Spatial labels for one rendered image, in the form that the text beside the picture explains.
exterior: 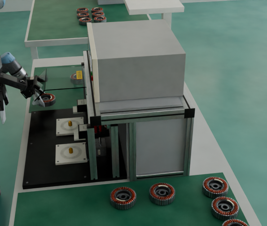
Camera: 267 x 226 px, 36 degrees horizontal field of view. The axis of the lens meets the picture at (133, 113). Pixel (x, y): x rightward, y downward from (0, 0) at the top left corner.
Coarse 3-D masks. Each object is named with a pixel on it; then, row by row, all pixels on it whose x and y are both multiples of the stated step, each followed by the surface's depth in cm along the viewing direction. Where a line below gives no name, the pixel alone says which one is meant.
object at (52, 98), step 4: (40, 96) 241; (44, 96) 243; (48, 96) 243; (52, 96) 241; (44, 100) 237; (48, 100) 237; (52, 100) 238; (40, 104) 237; (48, 104) 237; (52, 104) 239
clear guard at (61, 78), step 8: (48, 72) 215; (56, 72) 215; (64, 72) 215; (72, 72) 215; (40, 80) 214; (48, 80) 207; (56, 80) 207; (64, 80) 207; (72, 80) 207; (80, 80) 207; (40, 88) 205; (48, 88) 200; (56, 88) 200; (64, 88) 200; (72, 88) 201
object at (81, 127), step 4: (80, 124) 200; (84, 124) 200; (80, 128) 197; (84, 128) 197; (104, 128) 201; (76, 132) 201; (80, 132) 195; (84, 132) 195; (100, 132) 197; (104, 132) 198; (76, 136) 198; (80, 136) 195; (84, 136) 196; (96, 136) 197; (100, 136) 197; (104, 136) 197; (108, 136) 198; (100, 140) 199; (100, 144) 200
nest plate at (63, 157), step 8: (64, 144) 209; (72, 144) 209; (80, 144) 209; (56, 152) 204; (64, 152) 204; (80, 152) 203; (56, 160) 198; (64, 160) 198; (72, 160) 198; (80, 160) 198
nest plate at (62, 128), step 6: (60, 120) 228; (66, 120) 228; (72, 120) 228; (78, 120) 228; (60, 126) 223; (66, 126) 223; (72, 126) 223; (60, 132) 218; (66, 132) 218; (72, 132) 218
